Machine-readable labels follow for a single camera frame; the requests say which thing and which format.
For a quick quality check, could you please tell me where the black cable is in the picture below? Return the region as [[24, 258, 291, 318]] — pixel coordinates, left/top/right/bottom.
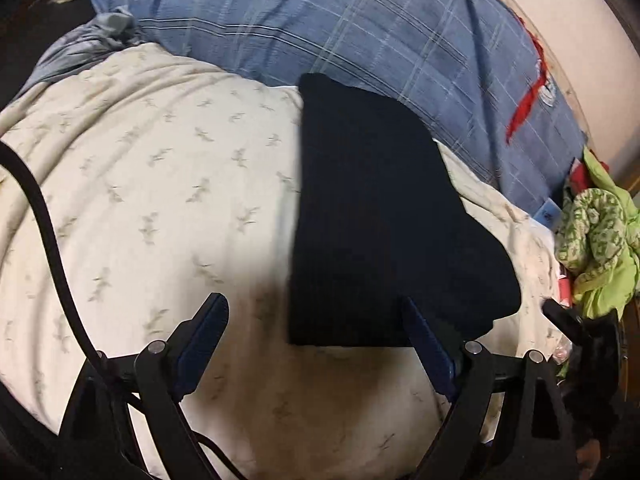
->
[[0, 140, 236, 480]]

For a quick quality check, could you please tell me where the grey-blue cloth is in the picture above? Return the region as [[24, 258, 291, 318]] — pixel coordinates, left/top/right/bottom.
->
[[15, 7, 149, 102]]

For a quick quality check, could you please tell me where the small red packet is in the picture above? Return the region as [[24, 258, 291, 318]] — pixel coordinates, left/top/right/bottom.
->
[[557, 264, 574, 307]]

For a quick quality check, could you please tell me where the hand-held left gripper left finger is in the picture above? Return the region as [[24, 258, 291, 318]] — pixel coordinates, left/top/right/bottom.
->
[[57, 292, 231, 480]]

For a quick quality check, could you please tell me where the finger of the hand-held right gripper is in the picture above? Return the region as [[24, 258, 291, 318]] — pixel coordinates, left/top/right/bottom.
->
[[542, 299, 587, 347]]

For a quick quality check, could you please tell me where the person's right hand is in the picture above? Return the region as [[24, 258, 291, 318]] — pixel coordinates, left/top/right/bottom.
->
[[575, 439, 610, 480]]

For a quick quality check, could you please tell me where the red cloth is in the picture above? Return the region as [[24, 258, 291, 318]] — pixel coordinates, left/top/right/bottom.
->
[[570, 157, 610, 189]]

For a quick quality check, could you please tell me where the small blue packet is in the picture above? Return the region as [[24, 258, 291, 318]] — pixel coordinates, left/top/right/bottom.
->
[[532, 199, 564, 229]]

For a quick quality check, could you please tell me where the blue plaid pillow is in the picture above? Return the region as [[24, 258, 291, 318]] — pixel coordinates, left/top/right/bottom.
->
[[90, 0, 589, 207]]

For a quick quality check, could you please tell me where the dark navy garment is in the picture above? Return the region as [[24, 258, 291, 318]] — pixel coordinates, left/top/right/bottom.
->
[[287, 72, 524, 349]]

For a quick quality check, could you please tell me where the green patterned cloth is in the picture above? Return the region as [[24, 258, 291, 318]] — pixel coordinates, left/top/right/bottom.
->
[[555, 147, 640, 322]]

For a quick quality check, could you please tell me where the cream floral bedsheet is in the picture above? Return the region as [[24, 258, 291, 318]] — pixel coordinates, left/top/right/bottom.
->
[[0, 42, 572, 480]]

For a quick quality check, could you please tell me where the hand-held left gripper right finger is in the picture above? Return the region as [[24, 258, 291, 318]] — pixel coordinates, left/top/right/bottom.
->
[[402, 296, 578, 480]]

